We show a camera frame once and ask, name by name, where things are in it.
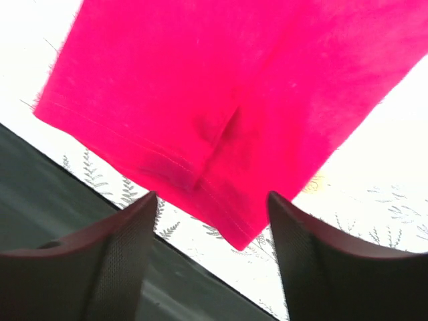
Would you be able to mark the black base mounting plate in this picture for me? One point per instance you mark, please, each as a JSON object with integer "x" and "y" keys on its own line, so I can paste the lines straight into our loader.
{"x": 40, "y": 202}

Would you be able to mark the red t-shirt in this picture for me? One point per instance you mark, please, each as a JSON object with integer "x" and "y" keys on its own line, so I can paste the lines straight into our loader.
{"x": 213, "y": 104}

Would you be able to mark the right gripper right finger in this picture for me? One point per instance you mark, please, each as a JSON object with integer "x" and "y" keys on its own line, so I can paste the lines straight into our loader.
{"x": 328, "y": 274}

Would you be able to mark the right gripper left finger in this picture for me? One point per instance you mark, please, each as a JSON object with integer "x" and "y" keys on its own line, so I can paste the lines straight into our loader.
{"x": 95, "y": 273}

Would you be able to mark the floral patterned table mat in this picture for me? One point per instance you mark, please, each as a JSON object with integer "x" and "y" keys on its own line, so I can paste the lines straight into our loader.
{"x": 374, "y": 186}

